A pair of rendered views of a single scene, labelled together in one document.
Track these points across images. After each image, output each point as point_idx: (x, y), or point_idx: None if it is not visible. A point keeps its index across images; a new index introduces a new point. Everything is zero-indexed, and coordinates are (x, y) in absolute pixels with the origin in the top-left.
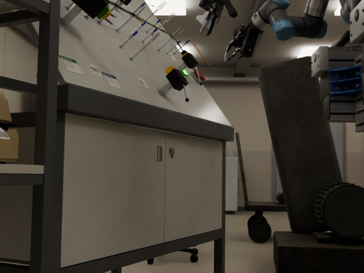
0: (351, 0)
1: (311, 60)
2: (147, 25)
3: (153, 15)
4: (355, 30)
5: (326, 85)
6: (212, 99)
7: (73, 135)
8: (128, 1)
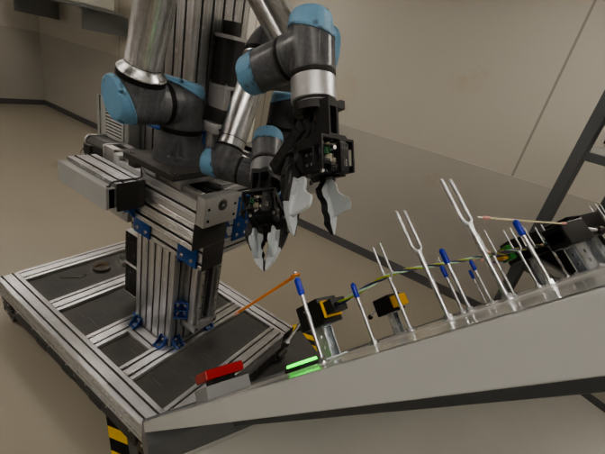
0: (197, 113)
1: (207, 207)
2: (489, 306)
3: (549, 296)
4: (307, 190)
5: (219, 231)
6: (173, 412)
7: None
8: (549, 239)
